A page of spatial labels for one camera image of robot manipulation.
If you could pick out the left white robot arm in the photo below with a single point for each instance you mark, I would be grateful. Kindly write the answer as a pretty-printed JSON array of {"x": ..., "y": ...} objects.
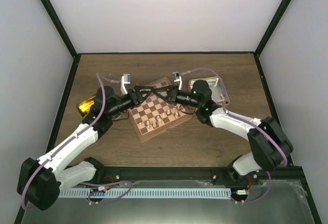
[{"x": 42, "y": 180}]

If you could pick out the gold tin with dark pieces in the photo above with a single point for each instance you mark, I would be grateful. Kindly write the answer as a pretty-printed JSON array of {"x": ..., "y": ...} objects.
[{"x": 85, "y": 106}]

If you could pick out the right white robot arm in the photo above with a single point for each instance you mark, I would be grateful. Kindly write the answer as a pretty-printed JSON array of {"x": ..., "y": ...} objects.
[{"x": 269, "y": 145}]

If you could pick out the light blue slotted strip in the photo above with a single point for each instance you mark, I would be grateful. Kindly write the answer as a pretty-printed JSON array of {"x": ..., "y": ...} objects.
[{"x": 215, "y": 193}]

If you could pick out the wooden chessboard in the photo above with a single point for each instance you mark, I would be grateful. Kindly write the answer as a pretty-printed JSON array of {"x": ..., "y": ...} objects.
[{"x": 152, "y": 107}]

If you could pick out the cream tin with light pieces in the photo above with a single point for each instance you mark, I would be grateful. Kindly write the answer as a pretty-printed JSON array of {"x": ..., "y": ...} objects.
[{"x": 214, "y": 85}]

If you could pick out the black enclosure frame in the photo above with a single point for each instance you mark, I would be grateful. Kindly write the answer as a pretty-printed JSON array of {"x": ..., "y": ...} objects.
[{"x": 291, "y": 172}]

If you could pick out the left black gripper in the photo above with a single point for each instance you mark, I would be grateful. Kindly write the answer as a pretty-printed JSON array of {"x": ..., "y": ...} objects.
[{"x": 135, "y": 97}]

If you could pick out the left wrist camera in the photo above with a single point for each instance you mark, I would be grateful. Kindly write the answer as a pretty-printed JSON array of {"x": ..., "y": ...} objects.
[{"x": 125, "y": 80}]

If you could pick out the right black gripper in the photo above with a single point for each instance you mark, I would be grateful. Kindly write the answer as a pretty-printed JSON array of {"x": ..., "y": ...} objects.
[{"x": 168, "y": 89}]

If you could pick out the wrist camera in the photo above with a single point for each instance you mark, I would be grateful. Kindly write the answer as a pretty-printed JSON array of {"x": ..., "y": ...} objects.
[
  {"x": 125, "y": 80},
  {"x": 177, "y": 76}
]

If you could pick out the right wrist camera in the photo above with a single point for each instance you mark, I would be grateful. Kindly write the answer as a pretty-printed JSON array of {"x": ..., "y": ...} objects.
[{"x": 177, "y": 76}]

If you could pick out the light wooden chess piece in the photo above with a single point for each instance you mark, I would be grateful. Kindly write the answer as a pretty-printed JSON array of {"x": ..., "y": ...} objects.
[{"x": 159, "y": 120}]

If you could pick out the black mounting rail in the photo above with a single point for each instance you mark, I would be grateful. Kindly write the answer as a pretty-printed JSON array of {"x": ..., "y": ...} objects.
[{"x": 215, "y": 175}]

